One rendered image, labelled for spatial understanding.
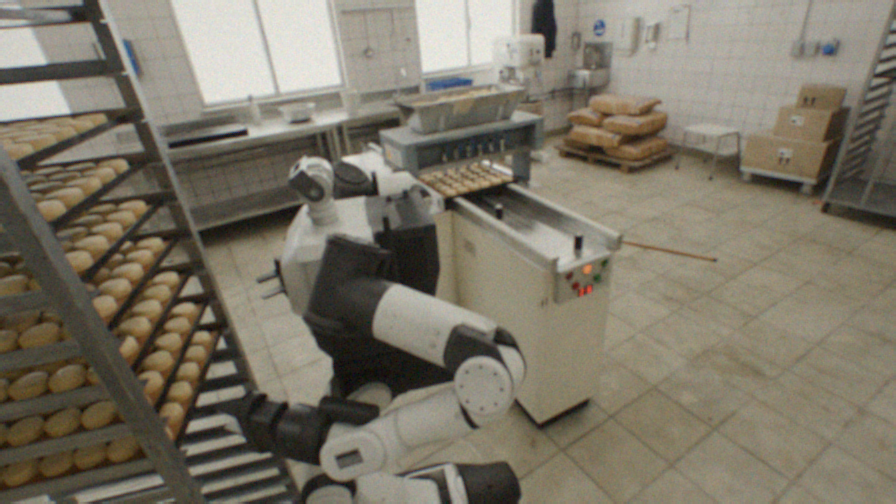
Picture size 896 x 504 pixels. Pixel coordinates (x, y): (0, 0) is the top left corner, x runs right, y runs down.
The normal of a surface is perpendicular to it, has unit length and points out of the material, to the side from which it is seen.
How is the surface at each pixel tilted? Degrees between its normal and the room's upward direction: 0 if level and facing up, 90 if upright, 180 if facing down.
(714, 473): 0
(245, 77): 90
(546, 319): 90
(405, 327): 61
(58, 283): 90
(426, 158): 90
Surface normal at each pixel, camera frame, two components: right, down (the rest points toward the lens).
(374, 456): -0.29, 0.08
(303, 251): 0.11, -0.35
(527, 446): -0.07, -0.87
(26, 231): 0.24, 0.45
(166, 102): 0.53, 0.37
